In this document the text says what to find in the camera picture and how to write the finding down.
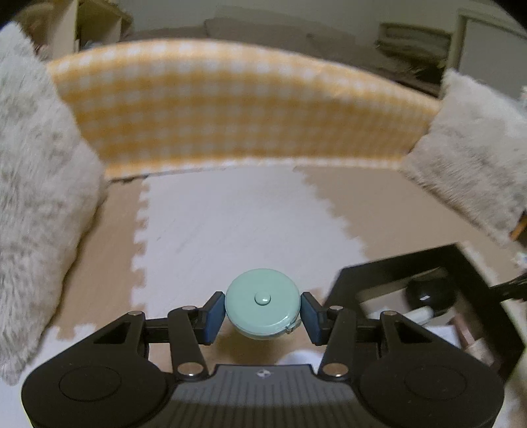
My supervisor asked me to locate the white cabinet door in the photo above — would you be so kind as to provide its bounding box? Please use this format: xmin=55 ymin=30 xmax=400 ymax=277
xmin=447 ymin=13 xmax=527 ymax=100

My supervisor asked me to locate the black cardboard box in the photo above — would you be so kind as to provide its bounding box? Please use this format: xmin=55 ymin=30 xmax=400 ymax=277
xmin=323 ymin=243 xmax=523 ymax=379

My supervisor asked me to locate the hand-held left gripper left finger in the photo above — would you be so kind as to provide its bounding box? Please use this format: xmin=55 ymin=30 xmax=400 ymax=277
xmin=93 ymin=291 xmax=226 ymax=381

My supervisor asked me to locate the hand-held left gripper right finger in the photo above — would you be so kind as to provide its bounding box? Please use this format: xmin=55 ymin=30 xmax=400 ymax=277
xmin=302 ymin=292 xmax=434 ymax=381

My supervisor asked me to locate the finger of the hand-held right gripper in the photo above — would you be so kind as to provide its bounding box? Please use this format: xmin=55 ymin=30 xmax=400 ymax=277
xmin=488 ymin=274 xmax=527 ymax=302

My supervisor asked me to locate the mint green tape measure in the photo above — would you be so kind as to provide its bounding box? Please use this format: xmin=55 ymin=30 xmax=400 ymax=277
xmin=225 ymin=268 xmax=301 ymax=340

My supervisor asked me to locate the black round object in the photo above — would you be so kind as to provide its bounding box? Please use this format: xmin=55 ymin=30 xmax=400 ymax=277
xmin=405 ymin=277 xmax=458 ymax=316

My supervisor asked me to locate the white shelf unit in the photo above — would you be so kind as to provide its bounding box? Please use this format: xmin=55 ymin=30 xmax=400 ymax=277
xmin=51 ymin=0 xmax=81 ymax=57

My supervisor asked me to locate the beige foam mat tile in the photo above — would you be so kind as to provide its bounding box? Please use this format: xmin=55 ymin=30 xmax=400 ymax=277
xmin=51 ymin=179 xmax=151 ymax=342
xmin=294 ymin=164 xmax=517 ymax=268

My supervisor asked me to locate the fluffy cream cushion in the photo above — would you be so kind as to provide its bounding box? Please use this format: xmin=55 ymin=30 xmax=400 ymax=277
xmin=401 ymin=68 xmax=527 ymax=248
xmin=0 ymin=22 xmax=106 ymax=386

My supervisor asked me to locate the small tan metallic object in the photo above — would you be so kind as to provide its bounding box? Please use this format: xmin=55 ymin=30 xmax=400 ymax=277
xmin=455 ymin=320 xmax=502 ymax=372

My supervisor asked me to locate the small orange object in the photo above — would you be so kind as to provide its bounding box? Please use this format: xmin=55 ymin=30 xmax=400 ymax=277
xmin=510 ymin=212 xmax=527 ymax=241

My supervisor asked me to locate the yellow checked bumper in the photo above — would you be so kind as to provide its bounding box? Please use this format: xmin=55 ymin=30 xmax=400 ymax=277
xmin=46 ymin=41 xmax=442 ymax=182

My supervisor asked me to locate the wall shelf with folded items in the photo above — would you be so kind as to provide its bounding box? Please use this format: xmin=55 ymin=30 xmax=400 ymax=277
xmin=376 ymin=22 xmax=452 ymax=57

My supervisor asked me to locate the white foam mat tile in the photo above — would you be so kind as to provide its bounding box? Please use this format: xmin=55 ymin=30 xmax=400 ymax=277
xmin=131 ymin=167 xmax=368 ymax=315
xmin=0 ymin=325 xmax=83 ymax=428

